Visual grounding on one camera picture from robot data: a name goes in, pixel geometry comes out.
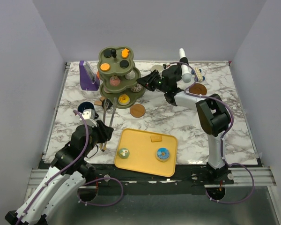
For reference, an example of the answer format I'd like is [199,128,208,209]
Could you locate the yellow frosted donut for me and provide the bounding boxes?
[118,94,130,105]

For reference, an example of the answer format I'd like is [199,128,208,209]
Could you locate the yellow serving tray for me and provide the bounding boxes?
[114,128,178,177]

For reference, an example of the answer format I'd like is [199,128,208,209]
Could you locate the grey snowball cake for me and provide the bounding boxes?
[126,71,135,80]

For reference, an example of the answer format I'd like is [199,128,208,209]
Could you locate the light wooden coaster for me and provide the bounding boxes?
[130,104,146,118]

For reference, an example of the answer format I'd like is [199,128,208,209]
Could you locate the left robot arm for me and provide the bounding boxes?
[5,120,114,225]

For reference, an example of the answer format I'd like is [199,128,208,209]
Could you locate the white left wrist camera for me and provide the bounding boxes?
[81,109,96,127]

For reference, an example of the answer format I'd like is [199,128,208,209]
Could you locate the green snowball cake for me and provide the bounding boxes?
[118,148,130,159]

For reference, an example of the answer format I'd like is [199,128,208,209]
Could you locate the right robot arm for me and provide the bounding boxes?
[137,62,234,184]

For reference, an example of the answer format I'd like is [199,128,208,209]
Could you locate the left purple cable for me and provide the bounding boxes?
[14,109,124,225]

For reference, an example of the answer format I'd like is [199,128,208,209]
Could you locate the black lamp white bulb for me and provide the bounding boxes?
[179,48,192,83]

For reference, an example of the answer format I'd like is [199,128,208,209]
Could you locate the purple box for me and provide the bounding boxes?
[79,60,100,91]

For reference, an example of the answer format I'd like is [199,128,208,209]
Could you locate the orange fish cookie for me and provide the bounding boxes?
[121,48,130,59]

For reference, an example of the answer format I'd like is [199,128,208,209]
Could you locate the black cream mug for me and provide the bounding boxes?
[150,65,164,72]

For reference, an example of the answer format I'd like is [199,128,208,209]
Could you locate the dark wooden coaster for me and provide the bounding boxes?
[189,83,207,95]

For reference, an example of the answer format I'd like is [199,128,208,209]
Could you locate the pink snowball cake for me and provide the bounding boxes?
[110,76,121,87]

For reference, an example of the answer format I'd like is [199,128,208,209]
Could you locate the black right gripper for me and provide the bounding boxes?
[136,70,167,94]

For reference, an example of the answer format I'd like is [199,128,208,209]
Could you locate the white sprinkled donut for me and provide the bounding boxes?
[131,84,143,93]

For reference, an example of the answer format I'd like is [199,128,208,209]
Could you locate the black patterned sandwich cookie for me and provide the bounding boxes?
[103,49,112,58]

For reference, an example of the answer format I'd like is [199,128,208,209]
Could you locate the green tiered cake stand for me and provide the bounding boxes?
[97,46,145,109]

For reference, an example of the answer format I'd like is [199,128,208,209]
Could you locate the round orange biscuit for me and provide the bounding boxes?
[100,63,111,72]

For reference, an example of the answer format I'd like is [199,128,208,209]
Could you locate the metal serving tongs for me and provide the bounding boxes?
[100,97,118,152]

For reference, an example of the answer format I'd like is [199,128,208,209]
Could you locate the small wooden block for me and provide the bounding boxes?
[94,97,105,106]

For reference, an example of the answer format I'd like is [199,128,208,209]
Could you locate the rectangular beige biscuit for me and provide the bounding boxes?
[150,135,162,143]

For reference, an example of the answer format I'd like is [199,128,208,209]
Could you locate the dark blue mug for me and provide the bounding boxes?
[77,102,99,120]

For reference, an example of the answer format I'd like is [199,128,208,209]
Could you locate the toy car blue wheels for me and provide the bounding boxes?
[192,67,205,82]

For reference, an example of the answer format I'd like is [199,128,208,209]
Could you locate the blue frosted donut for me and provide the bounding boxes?
[155,148,170,162]

